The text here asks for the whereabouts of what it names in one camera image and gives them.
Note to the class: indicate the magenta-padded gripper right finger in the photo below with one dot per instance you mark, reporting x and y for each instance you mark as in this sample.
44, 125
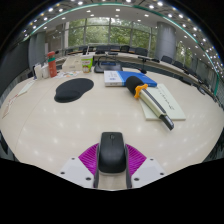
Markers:
148, 170

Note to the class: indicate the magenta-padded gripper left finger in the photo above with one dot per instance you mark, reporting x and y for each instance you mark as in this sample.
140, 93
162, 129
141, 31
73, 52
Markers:
75, 170

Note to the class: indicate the black computer mouse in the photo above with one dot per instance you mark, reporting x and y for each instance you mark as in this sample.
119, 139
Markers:
112, 153

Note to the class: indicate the black mouse pad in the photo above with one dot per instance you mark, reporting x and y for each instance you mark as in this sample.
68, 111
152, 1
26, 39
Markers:
73, 90

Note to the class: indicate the pale green booklet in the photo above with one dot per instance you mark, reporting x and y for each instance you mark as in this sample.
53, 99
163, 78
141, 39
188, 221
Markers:
173, 105

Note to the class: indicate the red and white leaflet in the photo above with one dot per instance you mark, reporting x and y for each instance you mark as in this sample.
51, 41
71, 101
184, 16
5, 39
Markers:
9, 106

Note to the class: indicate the white pamphlet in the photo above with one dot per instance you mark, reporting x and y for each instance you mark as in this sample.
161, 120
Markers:
26, 88

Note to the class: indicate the blue and white book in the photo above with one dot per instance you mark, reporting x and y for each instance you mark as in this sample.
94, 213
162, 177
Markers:
113, 79

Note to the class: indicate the small white lidded bottle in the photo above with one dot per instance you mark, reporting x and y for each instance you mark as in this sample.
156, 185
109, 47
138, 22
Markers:
45, 71

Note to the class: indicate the white paper cup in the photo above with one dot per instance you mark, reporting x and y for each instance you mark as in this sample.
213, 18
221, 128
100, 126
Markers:
37, 72

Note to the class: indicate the curved conference desk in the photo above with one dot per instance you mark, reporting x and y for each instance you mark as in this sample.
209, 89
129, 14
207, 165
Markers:
166, 66

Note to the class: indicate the paper cup with straw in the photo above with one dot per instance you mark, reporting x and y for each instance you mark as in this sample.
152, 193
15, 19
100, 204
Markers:
87, 65

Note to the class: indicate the red bottle with green band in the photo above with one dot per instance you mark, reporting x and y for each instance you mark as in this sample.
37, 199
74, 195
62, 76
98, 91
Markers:
52, 66

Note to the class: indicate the white cardboard box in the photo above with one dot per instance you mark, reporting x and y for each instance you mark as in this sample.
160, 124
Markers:
71, 64

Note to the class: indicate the black desk microphone unit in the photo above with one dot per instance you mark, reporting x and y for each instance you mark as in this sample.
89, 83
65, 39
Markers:
148, 59

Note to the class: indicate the black office chairs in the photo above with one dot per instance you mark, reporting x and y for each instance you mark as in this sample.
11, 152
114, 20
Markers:
166, 59

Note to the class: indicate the ceiling lights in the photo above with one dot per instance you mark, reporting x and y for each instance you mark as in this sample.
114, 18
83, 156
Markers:
117, 9

